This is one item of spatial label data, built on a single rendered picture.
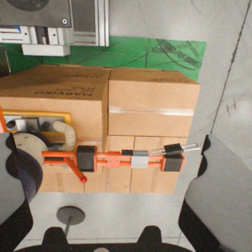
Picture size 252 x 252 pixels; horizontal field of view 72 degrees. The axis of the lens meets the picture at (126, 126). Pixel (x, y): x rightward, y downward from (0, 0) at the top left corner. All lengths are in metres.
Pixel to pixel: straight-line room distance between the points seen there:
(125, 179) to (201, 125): 1.03
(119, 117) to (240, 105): 1.37
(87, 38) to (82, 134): 0.82
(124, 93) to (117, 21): 0.70
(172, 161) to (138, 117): 0.56
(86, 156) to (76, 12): 1.06
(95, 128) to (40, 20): 0.44
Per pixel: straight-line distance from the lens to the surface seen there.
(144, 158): 0.70
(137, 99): 1.16
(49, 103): 0.79
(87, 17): 1.45
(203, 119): 2.02
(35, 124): 0.79
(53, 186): 1.68
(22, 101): 0.83
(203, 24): 1.78
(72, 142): 0.74
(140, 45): 1.64
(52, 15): 0.63
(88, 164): 0.72
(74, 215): 2.83
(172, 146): 0.73
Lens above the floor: 1.63
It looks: 63 degrees down
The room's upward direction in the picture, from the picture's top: 176 degrees clockwise
